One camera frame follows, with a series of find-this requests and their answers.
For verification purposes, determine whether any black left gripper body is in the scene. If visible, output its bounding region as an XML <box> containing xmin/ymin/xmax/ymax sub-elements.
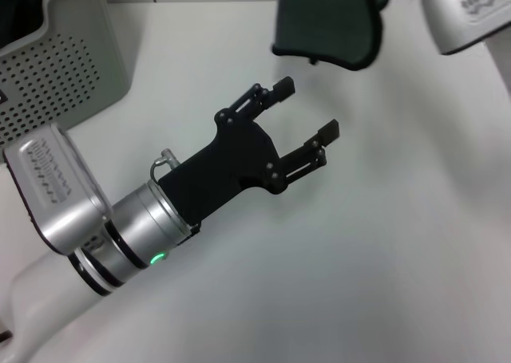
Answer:
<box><xmin>156</xmin><ymin>109</ymin><xmax>289</xmax><ymax>225</ymax></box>

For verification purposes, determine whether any yellow and green towel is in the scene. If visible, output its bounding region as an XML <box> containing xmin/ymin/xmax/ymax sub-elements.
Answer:
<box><xmin>271</xmin><ymin>0</ymin><xmax>391</xmax><ymax>72</ymax></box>

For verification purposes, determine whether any grey-green perforated storage box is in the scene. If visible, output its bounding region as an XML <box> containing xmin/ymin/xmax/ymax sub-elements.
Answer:
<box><xmin>0</xmin><ymin>0</ymin><xmax>135</xmax><ymax>147</ymax></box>

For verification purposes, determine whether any silver left wrist cable connector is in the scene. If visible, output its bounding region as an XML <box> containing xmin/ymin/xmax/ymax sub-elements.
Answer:
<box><xmin>149</xmin><ymin>149</ymin><xmax>180</xmax><ymax>180</ymax></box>

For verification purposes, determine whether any black left wrist cable plug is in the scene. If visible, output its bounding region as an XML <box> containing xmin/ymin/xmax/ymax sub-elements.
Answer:
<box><xmin>177</xmin><ymin>223</ymin><xmax>200</xmax><ymax>247</ymax></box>

